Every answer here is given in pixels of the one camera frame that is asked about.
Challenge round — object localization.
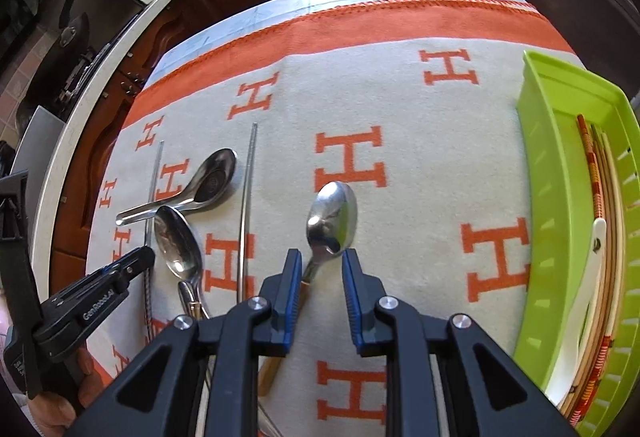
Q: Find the white ceramic spoon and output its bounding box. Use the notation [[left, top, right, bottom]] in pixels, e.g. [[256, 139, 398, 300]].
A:
[[547, 217, 608, 400]]

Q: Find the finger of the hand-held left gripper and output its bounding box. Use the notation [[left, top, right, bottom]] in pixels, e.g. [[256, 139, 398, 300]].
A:
[[75, 246, 157, 314]]

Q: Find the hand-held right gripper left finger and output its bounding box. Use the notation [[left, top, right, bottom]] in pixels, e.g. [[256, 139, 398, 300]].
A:
[[62, 247, 303, 437]]

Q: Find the orange patterned blanket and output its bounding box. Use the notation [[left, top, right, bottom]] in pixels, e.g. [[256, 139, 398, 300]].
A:
[[85, 0, 586, 437]]

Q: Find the red patterned wooden chopstick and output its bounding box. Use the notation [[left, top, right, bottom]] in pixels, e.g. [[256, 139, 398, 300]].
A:
[[576, 114, 606, 218]]

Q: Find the person's left hand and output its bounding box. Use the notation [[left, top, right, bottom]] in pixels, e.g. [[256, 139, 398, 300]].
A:
[[30, 349, 98, 435]]

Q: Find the metal soup spoon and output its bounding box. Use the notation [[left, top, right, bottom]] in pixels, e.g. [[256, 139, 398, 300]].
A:
[[116, 148, 238, 226]]

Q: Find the black gas stove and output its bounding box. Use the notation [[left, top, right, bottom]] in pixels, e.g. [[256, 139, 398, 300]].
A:
[[47, 42, 121, 112]]

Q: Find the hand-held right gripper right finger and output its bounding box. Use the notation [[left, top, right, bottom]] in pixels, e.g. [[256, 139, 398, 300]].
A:
[[341, 249, 581, 437]]

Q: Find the cream chopstick red banded end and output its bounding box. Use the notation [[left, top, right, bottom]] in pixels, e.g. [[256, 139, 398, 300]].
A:
[[567, 337, 618, 425], [600, 132, 626, 318]]

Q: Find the gold handled metal spoon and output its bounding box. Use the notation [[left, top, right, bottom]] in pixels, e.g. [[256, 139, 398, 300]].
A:
[[257, 181, 359, 395]]

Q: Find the brown wooden chopstick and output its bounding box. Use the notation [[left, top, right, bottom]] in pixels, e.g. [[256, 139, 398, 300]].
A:
[[591, 124, 613, 218]]

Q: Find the large metal spoon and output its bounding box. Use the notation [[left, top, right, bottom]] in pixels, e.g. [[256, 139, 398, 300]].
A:
[[154, 205, 211, 318]]

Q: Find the steel splash guard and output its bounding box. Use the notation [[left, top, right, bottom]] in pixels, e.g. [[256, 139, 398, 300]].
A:
[[50, 0, 161, 68]]

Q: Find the green plastic tray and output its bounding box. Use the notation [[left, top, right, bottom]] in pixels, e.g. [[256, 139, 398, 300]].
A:
[[512, 51, 640, 437]]

